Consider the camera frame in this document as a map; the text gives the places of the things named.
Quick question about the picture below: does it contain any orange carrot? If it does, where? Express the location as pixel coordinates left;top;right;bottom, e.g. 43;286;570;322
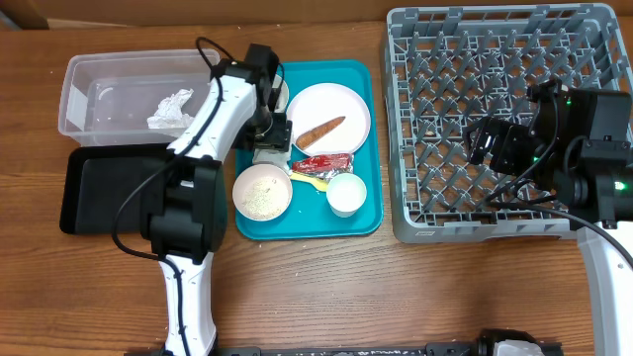
295;116;345;149

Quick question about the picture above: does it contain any pink bowl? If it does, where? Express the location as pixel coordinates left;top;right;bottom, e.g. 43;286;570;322
232;164;293;222

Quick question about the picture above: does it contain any red foil snack wrapper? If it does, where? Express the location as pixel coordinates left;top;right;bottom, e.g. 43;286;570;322
291;153;354;181

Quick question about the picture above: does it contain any white napkin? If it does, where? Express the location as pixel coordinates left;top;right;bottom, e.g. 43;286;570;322
252;149;292;175

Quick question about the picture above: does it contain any small white bowl with scraps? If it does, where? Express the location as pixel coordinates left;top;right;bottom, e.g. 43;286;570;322
272;74;290;113

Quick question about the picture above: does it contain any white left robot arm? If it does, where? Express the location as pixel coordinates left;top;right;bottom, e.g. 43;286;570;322
136;44;292;355

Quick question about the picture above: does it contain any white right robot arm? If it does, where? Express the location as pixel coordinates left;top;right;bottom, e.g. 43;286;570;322
463;79;632;355

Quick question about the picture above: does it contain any grey dishwasher rack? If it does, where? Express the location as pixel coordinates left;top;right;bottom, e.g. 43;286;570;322
382;3;632;243

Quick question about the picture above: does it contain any white round plate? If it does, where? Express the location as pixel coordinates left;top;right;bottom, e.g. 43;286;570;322
286;83;372;156

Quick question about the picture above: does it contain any yellow plastic spoon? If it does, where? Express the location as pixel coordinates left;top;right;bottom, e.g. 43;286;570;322
290;172;327;192

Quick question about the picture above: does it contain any teal plastic tray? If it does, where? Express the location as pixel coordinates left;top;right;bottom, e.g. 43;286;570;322
235;59;384;240

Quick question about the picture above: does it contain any crumpled white tissue in bin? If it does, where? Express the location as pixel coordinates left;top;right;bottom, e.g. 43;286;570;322
146;89;194;130

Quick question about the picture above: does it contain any pale green cup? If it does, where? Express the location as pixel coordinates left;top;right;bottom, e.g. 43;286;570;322
326;173;367;218

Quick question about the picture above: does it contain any clear plastic bin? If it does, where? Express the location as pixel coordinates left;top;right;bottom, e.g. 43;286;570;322
57;49;210;146

